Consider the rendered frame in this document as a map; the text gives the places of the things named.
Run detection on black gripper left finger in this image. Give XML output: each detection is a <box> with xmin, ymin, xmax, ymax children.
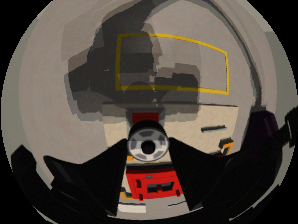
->
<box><xmin>43</xmin><ymin>139</ymin><xmax>128</xmax><ymax>217</ymax></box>

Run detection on yellow rectangular outline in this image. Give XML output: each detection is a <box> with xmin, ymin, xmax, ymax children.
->
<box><xmin>114</xmin><ymin>32</ymin><xmax>229</xmax><ymax>96</ymax></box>

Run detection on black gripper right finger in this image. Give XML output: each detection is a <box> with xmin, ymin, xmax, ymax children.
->
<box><xmin>168</xmin><ymin>137</ymin><xmax>253</xmax><ymax>212</ymax></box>

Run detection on black tyre with grey wheel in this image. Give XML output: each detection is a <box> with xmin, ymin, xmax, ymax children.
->
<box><xmin>126</xmin><ymin>120</ymin><xmax>170</xmax><ymax>161</ymax></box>

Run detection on red toy car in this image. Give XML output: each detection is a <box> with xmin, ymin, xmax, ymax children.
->
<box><xmin>125</xmin><ymin>163</ymin><xmax>184</xmax><ymax>201</ymax></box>

